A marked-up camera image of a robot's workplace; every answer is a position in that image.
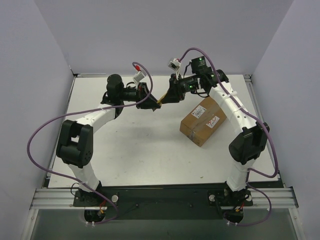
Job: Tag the aluminium front rail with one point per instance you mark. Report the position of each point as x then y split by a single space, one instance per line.
63 198

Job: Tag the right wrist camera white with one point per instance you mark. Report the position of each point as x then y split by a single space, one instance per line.
174 64

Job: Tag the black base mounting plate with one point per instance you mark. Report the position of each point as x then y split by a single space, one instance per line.
168 211

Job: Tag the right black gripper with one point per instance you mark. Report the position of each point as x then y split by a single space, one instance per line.
173 88

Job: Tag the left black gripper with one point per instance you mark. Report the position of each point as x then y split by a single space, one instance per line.
142 95

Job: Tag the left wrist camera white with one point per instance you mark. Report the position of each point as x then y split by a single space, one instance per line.
140 75

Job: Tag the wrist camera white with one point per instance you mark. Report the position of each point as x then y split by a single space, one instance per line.
140 75
174 64

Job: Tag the brown cardboard express box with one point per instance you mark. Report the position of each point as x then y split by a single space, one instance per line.
199 125

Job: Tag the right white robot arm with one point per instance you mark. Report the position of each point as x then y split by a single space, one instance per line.
251 136

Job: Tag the yellow utility knife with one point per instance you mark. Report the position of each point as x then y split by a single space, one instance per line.
161 100

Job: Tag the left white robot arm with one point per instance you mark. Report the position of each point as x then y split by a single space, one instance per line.
76 140

